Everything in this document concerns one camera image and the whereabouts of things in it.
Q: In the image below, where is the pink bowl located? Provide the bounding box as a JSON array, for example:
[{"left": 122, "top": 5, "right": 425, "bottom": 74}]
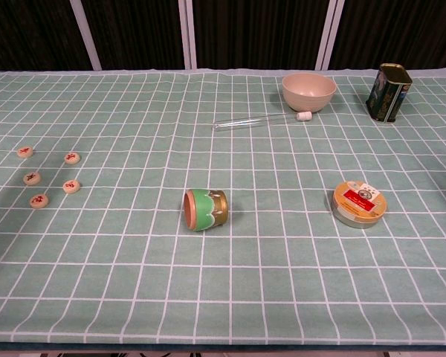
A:
[{"left": 281, "top": 72, "right": 337, "bottom": 112}]

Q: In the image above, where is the round tin orange red lid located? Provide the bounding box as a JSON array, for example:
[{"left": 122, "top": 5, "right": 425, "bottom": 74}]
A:
[{"left": 332, "top": 180, "right": 389, "bottom": 230}]

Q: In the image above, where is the glass test tube white stopper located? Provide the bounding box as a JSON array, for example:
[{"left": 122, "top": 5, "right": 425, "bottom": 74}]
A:
[{"left": 213, "top": 110, "right": 314, "bottom": 132}]

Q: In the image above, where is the green white checked tablecloth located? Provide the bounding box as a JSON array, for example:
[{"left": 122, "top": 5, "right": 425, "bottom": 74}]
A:
[{"left": 0, "top": 68, "right": 446, "bottom": 349}]

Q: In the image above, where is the green gold small pot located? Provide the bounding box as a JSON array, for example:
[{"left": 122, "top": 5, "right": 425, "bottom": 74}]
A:
[{"left": 182, "top": 187, "right": 230, "bottom": 233}]

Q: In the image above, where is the dark green gold tea tin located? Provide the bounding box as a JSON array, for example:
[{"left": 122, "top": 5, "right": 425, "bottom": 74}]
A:
[{"left": 365, "top": 62, "right": 414, "bottom": 123}]

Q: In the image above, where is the white partition frame post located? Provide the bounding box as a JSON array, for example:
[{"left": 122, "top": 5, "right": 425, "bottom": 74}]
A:
[
  {"left": 314, "top": 0, "right": 346, "bottom": 71},
  {"left": 177, "top": 0, "right": 198, "bottom": 71},
  {"left": 68, "top": 0, "right": 103, "bottom": 71}
]

